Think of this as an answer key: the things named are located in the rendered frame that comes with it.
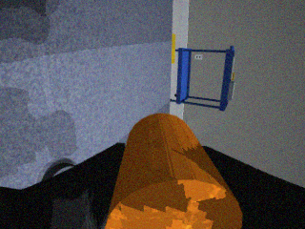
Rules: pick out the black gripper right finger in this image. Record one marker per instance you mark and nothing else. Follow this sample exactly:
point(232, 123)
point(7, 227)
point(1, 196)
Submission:
point(267, 202)

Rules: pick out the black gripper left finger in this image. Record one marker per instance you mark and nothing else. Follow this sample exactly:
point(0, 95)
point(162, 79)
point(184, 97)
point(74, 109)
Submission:
point(79, 198)

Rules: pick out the orange cylinder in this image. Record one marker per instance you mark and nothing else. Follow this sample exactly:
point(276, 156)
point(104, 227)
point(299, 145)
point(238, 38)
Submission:
point(168, 181)

